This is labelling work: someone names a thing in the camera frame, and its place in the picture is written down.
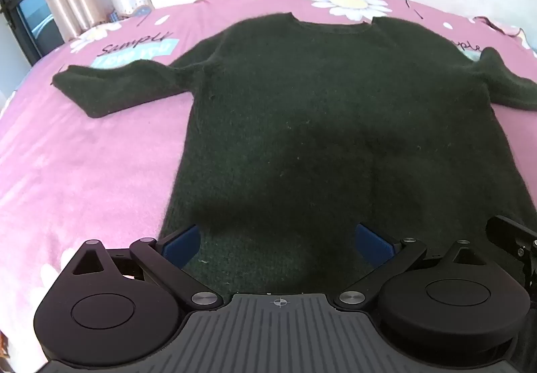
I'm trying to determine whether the pink floral bedsheet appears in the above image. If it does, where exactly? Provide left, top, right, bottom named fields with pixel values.
left=0, top=0, right=537, bottom=361

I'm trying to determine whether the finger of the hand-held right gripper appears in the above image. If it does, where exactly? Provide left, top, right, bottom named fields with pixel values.
left=485, top=214, right=537, bottom=299

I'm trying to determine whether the dark green knit sweater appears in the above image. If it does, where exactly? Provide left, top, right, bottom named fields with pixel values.
left=51, top=11, right=537, bottom=295

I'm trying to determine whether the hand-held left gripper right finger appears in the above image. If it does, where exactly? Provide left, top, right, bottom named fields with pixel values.
left=335, top=223, right=489, bottom=310

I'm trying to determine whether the dark framed window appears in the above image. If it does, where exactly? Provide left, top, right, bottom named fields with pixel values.
left=0, top=0, right=64, bottom=66

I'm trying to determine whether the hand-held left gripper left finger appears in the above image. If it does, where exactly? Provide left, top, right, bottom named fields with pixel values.
left=71, top=224, right=224, bottom=310

